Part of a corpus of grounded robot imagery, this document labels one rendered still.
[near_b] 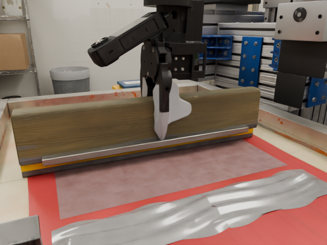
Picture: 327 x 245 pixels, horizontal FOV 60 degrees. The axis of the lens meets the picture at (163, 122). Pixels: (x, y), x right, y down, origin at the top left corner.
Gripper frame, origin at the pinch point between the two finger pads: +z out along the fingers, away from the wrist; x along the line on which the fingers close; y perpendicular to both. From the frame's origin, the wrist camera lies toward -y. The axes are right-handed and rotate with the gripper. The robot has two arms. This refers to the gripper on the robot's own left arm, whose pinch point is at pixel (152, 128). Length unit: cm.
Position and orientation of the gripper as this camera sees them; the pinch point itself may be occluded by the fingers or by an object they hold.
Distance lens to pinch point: 46.8
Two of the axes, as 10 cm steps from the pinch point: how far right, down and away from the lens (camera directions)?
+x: -3.9, -3.0, 8.7
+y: 9.2, -1.0, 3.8
